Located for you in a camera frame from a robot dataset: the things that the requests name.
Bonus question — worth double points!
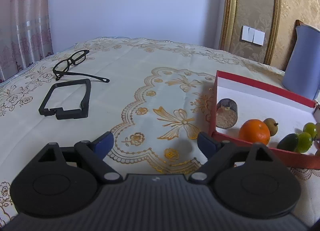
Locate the red shallow cardboard box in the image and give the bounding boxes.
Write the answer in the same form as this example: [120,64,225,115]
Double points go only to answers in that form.
[208,71,319,169]

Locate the gold picture frame moulding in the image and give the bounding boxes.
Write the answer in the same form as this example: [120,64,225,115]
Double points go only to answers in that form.
[217,0,281,65]

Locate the large black plastic frame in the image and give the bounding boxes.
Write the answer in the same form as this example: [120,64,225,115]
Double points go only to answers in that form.
[39,79,91,120]

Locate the black eyeglasses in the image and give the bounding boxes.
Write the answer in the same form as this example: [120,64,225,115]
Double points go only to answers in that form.
[53,50,110,83]

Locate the blue electric kettle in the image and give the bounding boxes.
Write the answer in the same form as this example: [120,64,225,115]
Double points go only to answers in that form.
[282,24,319,100]

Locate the white wall switch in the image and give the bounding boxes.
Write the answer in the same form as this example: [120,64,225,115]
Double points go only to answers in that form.
[241,26,265,46]

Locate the green cucumber slice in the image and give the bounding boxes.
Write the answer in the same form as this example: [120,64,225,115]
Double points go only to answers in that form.
[277,133,298,151]

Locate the pink floral curtain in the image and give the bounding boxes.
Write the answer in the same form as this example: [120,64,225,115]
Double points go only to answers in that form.
[0,0,53,81]

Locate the small brown kiwi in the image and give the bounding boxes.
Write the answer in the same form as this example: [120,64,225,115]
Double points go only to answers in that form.
[264,118,278,136]

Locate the green tomato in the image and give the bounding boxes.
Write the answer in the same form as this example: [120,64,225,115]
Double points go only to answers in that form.
[303,123,317,139]
[295,132,313,154]

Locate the orange tangerine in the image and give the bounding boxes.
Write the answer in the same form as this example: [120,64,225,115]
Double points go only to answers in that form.
[239,119,271,145]

